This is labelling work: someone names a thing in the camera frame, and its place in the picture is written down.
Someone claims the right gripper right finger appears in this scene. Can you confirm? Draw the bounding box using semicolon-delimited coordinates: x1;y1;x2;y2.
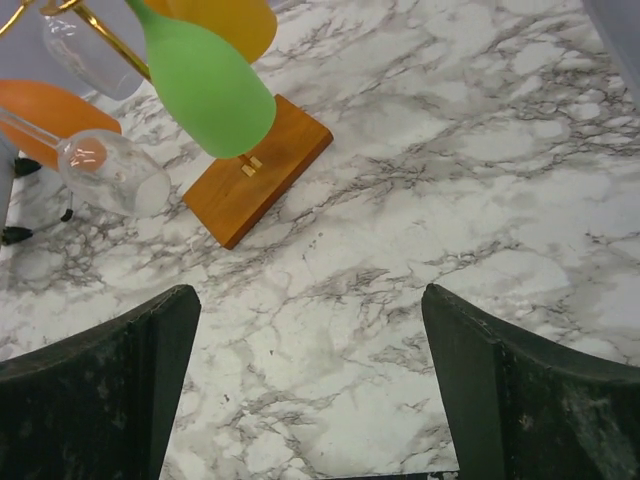
421;284;639;479

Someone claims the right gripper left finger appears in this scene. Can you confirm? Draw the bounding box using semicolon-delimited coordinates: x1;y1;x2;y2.
1;285;201;479

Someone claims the clear wine glass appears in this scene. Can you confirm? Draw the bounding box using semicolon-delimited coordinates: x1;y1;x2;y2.
41;12;143;101
1;108;171;218

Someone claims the orange plastic goblet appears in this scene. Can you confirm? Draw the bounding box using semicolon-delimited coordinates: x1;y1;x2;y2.
1;79;122;171

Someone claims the green plastic goblet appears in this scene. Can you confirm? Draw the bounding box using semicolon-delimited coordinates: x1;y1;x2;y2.
128;1;276;158

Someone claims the yellow plastic goblet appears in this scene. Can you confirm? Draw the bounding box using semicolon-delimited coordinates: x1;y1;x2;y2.
146;0;278;64

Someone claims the small whiteboard on easel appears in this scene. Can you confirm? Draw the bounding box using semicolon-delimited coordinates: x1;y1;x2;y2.
1;135;74;246

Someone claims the gold wire glass rack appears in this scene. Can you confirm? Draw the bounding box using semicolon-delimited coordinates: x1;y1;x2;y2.
0;0;335;251

